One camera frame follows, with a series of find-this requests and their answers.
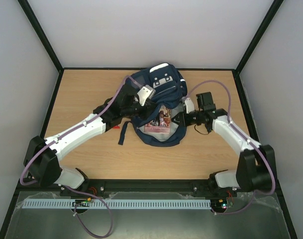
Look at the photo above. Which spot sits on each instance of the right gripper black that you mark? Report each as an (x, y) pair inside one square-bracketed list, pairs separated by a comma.
[(185, 119)]

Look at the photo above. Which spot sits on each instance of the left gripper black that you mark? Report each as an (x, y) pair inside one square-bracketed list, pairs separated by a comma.
[(150, 106)]

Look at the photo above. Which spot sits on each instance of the purple illustrated book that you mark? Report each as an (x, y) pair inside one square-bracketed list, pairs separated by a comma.
[(161, 123)]

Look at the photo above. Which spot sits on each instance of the navy blue backpack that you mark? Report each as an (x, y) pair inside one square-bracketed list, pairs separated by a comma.
[(171, 88)]

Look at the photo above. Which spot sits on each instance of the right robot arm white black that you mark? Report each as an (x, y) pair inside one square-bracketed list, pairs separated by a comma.
[(256, 168)]

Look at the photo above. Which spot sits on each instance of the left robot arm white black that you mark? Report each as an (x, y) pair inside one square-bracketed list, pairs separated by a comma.
[(43, 156)]

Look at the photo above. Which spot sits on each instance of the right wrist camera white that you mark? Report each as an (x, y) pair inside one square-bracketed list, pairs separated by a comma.
[(188, 105)]

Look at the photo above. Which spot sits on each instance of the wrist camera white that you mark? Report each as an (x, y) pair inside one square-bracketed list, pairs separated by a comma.
[(188, 105), (144, 94)]

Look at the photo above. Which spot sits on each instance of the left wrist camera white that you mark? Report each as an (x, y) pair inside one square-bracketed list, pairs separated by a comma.
[(144, 94)]

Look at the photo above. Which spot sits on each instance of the black aluminium frame rail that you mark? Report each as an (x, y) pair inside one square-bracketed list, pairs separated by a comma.
[(197, 188)]

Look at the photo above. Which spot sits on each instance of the light blue cable duct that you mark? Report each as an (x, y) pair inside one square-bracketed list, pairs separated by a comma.
[(117, 204)]

